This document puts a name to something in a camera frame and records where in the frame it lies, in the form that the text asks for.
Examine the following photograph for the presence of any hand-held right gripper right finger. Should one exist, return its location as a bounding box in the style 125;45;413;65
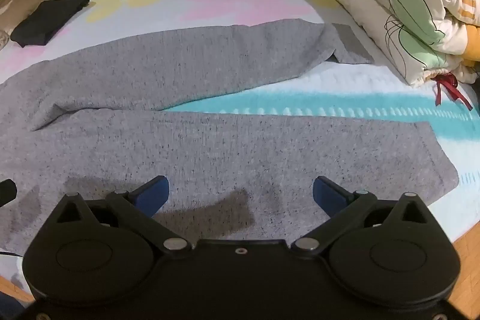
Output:
290;175;433;254

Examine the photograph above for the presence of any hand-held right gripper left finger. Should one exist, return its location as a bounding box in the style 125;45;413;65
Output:
50;175;193;253

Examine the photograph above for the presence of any yellow striped cloth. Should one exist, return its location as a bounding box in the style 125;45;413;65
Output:
444;0;480;62

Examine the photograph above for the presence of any black folded cloth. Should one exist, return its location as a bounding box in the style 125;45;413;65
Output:
10;0;91;48

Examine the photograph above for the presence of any red ribbon tie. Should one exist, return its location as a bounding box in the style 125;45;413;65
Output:
431;73;474;111

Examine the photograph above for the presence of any grey knitted sock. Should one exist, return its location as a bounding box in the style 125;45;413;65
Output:
0;19;460;258

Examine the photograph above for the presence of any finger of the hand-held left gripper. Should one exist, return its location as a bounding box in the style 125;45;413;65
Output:
0;179;17;207

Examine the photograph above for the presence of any folded cream leaf-print quilt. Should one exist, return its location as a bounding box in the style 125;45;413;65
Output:
307;0;480;87

